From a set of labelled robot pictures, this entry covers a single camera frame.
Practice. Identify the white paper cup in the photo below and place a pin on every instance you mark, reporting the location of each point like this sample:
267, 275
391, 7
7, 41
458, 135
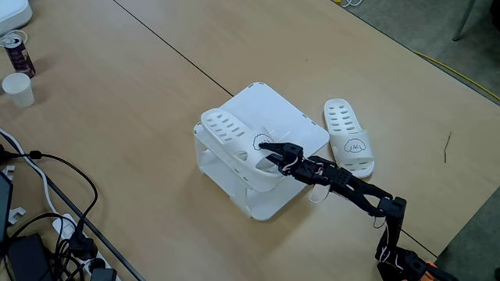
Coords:
19, 93

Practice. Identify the white box device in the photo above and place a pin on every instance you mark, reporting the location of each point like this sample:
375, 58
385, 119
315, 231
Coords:
13, 13

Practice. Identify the grey metal chair leg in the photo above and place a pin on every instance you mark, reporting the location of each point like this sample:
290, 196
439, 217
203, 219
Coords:
463, 23

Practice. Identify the white slipper with dog drawing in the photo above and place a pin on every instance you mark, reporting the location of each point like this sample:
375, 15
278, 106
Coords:
340, 144
226, 146

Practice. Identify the black plug adapter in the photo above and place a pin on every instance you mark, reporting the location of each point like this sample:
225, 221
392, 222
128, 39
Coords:
103, 275

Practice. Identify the white plastic shoe rack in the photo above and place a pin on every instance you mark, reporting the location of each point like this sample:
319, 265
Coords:
269, 105

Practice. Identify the black flat electronic device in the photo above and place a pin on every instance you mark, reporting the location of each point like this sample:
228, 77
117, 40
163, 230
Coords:
27, 257

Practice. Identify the black power plug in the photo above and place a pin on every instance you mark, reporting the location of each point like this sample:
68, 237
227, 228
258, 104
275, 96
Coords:
82, 247

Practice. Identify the white printed bracket piece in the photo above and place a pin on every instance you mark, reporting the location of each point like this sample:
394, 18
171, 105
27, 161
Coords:
8, 169
17, 212

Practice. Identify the white power strip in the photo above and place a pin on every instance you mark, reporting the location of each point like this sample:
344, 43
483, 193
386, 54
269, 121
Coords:
62, 226

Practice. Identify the dark purple drink can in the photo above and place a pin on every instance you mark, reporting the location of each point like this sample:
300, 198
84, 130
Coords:
21, 60

